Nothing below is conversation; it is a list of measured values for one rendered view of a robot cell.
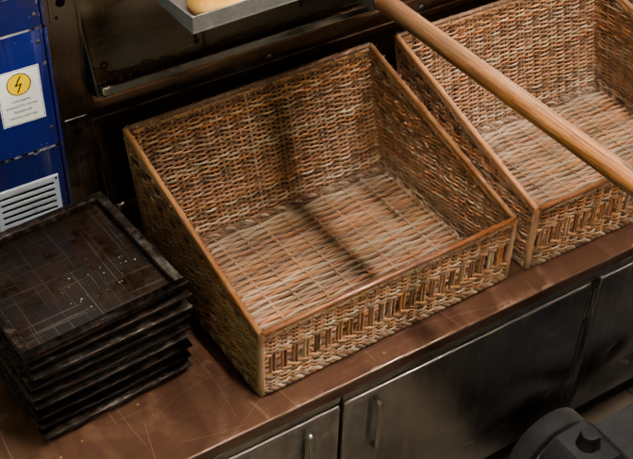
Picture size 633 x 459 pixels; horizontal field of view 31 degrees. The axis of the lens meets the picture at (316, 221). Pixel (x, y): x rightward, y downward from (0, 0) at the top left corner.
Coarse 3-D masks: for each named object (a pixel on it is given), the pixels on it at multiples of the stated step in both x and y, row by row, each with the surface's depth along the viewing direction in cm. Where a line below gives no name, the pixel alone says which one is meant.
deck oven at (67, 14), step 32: (64, 0) 187; (416, 0) 233; (448, 0) 238; (64, 32) 191; (320, 32) 224; (352, 32) 228; (64, 64) 195; (224, 64) 215; (256, 64) 219; (64, 96) 199; (128, 96) 206; (160, 96) 211; (64, 128) 203; (352, 128) 244; (96, 160) 210; (288, 160) 239
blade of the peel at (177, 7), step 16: (160, 0) 173; (176, 0) 174; (256, 0) 171; (272, 0) 173; (288, 0) 175; (176, 16) 171; (192, 16) 166; (208, 16) 168; (224, 16) 169; (240, 16) 171; (192, 32) 168
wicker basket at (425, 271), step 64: (320, 64) 223; (384, 64) 226; (128, 128) 205; (192, 128) 212; (256, 128) 220; (320, 128) 228; (384, 128) 234; (192, 192) 217; (256, 192) 226; (320, 192) 233; (384, 192) 234; (448, 192) 223; (192, 256) 198; (256, 256) 219; (320, 256) 219; (384, 256) 219; (448, 256) 220; (256, 320) 206; (320, 320) 191; (384, 320) 202; (256, 384) 194
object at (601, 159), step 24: (384, 0) 171; (408, 24) 167; (432, 48) 164; (456, 48) 161; (480, 72) 157; (504, 96) 154; (528, 96) 152; (528, 120) 152; (552, 120) 149; (576, 144) 146; (600, 144) 145; (600, 168) 143; (624, 168) 141
